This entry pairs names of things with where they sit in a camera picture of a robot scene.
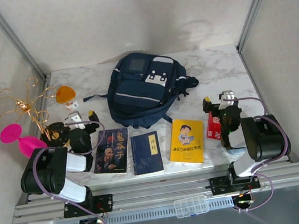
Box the red printed box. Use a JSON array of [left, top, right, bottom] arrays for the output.
[[203, 109, 224, 141]]

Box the dark book with old man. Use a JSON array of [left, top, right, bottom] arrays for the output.
[[88, 126, 135, 179]]

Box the yellow cartoon cover book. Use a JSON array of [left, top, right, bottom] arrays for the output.
[[164, 114, 210, 169]]

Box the navy blue backpack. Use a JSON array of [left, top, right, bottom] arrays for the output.
[[77, 43, 205, 136]]

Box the blue thread-bound book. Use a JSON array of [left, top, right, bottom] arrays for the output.
[[128, 130, 165, 177]]

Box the orange lid yogurt cup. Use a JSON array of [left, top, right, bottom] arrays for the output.
[[54, 84, 80, 113]]

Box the pink goblet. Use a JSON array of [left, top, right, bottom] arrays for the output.
[[0, 119, 49, 162]]

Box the small circuit board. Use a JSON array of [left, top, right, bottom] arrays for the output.
[[233, 191, 256, 207], [79, 216, 106, 224]]

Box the clear plastic organizer box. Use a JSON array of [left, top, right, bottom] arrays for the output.
[[173, 193, 210, 219]]

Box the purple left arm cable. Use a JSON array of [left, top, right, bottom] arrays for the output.
[[27, 117, 121, 224]]

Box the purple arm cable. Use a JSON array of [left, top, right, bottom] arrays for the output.
[[218, 91, 299, 215], [27, 117, 121, 224]]

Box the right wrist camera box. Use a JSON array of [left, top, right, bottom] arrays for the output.
[[217, 89, 239, 109]]

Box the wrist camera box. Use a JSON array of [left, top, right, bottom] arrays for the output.
[[217, 89, 239, 109], [63, 110, 85, 132]]

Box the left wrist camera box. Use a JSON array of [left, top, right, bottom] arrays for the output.
[[63, 110, 85, 132]]

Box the gold wire cup stand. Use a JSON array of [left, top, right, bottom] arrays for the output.
[[0, 72, 73, 166]]

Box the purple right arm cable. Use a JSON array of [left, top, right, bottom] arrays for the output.
[[218, 91, 299, 215]]

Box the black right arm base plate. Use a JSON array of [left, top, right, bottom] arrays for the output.
[[208, 170, 262, 196]]

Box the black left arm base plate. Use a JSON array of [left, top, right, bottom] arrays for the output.
[[61, 192, 116, 219]]

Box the aluminium rail frame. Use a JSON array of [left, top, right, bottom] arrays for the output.
[[6, 151, 299, 224]]

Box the grey slotted cable duct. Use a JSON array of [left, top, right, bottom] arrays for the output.
[[52, 196, 234, 224]]

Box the aluminium corner post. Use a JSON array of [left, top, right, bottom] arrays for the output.
[[0, 0, 51, 87], [229, 0, 292, 52]]

